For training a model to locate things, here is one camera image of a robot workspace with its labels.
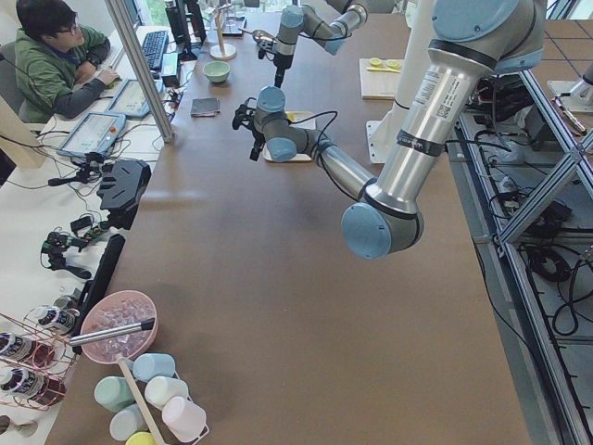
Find cream rabbit tray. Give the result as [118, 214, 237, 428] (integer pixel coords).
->
[263, 111, 317, 163]

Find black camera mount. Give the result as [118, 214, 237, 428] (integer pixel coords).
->
[96, 159, 151, 230]

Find pink plastic cup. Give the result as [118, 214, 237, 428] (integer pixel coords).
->
[161, 396, 207, 443]

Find copper wire bottle rack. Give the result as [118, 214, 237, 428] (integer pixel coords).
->
[1, 313, 76, 411]

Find light blue plastic cup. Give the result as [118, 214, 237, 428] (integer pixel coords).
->
[132, 353, 176, 383]

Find yellow plastic cup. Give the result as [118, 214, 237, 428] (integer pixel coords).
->
[125, 431, 157, 445]

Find wooden mug tree stand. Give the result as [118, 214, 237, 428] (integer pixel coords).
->
[209, 3, 236, 61]

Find teach pendant near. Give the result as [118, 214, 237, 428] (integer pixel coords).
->
[57, 111, 127, 159]

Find lemon slice upper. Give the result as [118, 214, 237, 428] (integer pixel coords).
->
[369, 57, 382, 68]

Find aluminium frame post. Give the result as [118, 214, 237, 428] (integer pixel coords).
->
[105, 0, 174, 143]

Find lemon slice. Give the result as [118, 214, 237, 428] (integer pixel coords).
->
[369, 57, 382, 68]
[386, 59, 401, 70]

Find pink bowl with ice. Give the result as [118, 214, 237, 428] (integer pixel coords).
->
[81, 290, 158, 364]

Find yellow plastic knife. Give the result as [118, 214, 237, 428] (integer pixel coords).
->
[365, 67, 401, 73]

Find grey folded cloth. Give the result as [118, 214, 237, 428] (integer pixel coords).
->
[190, 97, 220, 118]

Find teach pendant far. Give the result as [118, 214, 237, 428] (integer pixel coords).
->
[106, 79, 150, 120]

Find metal tongs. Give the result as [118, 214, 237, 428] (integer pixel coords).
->
[68, 318, 158, 347]

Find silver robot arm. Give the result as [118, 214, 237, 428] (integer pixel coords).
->
[232, 1, 546, 259]
[252, 1, 370, 88]

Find black keyboard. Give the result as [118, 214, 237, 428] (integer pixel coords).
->
[142, 31, 169, 71]

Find white plastic cup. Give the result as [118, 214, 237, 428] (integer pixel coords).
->
[145, 376, 189, 410]

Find teach pendant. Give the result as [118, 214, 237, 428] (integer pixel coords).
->
[106, 79, 150, 120]
[57, 111, 127, 159]

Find bamboo cutting board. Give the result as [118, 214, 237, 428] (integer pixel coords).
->
[359, 57, 403, 100]

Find green plastic cup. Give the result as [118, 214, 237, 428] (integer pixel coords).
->
[94, 375, 135, 413]

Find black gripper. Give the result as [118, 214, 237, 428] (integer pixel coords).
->
[232, 104, 265, 161]
[257, 40, 295, 88]

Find metal scoop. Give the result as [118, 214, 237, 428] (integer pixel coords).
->
[240, 28, 275, 44]

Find lemon slice lower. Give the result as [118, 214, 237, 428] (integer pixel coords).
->
[386, 59, 401, 70]

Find person in green jacket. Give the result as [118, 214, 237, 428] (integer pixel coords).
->
[15, 0, 120, 123]

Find light green bowl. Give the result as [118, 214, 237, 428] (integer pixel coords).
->
[202, 60, 231, 83]

